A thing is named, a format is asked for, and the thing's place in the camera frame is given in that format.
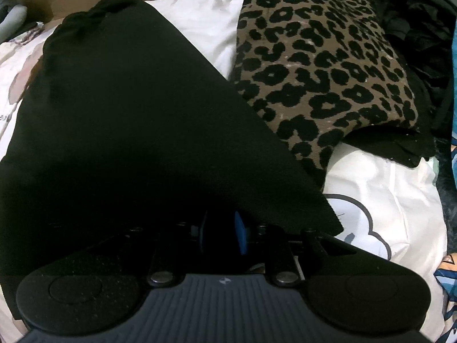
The leopard print garment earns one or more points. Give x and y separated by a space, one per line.
321 60

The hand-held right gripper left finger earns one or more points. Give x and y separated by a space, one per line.
204 235

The bear print blanket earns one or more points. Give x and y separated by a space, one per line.
375 185

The teal cartoon print garment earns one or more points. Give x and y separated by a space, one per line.
446 282

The black shorts with floral trim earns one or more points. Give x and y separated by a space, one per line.
142 114

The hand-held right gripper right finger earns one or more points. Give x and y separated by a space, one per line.
241 234

